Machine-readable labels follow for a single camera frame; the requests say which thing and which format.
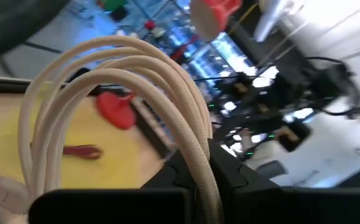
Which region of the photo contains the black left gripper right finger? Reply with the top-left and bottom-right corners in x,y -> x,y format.
208,139 -> 282,189

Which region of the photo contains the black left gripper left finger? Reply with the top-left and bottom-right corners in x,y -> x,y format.
141,149 -> 196,189

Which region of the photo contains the beige USB cable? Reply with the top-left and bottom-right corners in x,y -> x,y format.
0,35 -> 226,224

